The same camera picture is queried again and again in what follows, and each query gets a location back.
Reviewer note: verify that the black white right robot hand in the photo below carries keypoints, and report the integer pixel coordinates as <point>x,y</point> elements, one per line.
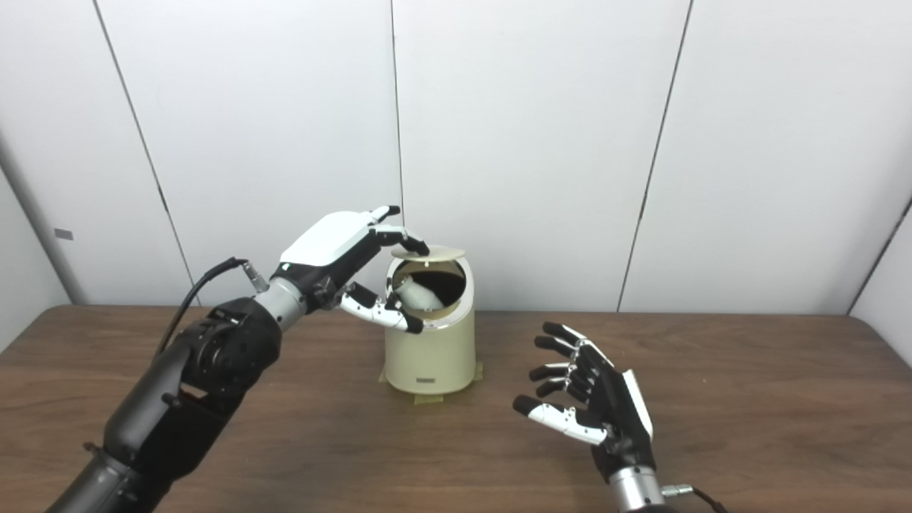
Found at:
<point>613,417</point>

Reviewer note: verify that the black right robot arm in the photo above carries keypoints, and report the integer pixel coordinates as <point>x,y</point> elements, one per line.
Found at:
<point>638,491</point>

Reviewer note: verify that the small white plastic bottle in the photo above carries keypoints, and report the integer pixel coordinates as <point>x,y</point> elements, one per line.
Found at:
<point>420,296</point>

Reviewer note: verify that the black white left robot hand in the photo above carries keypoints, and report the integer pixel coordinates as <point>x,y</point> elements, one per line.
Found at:
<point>328,246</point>

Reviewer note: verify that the cream-colored round bin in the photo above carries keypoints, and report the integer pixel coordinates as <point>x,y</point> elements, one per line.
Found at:
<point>431,356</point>

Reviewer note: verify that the cream round bin lid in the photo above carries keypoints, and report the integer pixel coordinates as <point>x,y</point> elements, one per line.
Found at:
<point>445,252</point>

